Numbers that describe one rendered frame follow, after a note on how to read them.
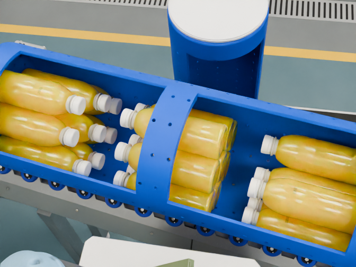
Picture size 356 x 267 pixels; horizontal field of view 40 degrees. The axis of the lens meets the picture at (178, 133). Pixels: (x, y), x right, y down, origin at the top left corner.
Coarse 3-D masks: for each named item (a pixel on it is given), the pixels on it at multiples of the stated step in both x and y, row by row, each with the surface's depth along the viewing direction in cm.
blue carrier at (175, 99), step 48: (0, 48) 107; (144, 96) 117; (192, 96) 96; (240, 96) 99; (96, 144) 123; (144, 144) 92; (240, 144) 115; (96, 192) 103; (144, 192) 96; (240, 192) 114; (288, 240) 90
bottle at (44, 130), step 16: (0, 112) 106; (16, 112) 106; (32, 112) 106; (0, 128) 106; (16, 128) 105; (32, 128) 104; (48, 128) 104; (64, 128) 106; (48, 144) 105; (64, 144) 106
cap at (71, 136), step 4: (68, 132) 104; (72, 132) 104; (76, 132) 105; (64, 136) 104; (68, 136) 104; (72, 136) 104; (76, 136) 106; (64, 140) 104; (68, 140) 104; (72, 140) 104; (76, 140) 107; (68, 144) 105; (72, 144) 105
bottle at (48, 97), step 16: (0, 80) 105; (16, 80) 104; (32, 80) 104; (0, 96) 105; (16, 96) 104; (32, 96) 103; (48, 96) 102; (64, 96) 103; (48, 112) 104; (64, 112) 104
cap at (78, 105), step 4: (76, 96) 104; (80, 96) 104; (72, 100) 103; (76, 100) 103; (80, 100) 103; (84, 100) 104; (72, 104) 103; (76, 104) 102; (80, 104) 103; (84, 104) 105; (72, 108) 103; (76, 108) 102; (80, 108) 103; (84, 108) 105; (72, 112) 104; (76, 112) 103; (80, 112) 104
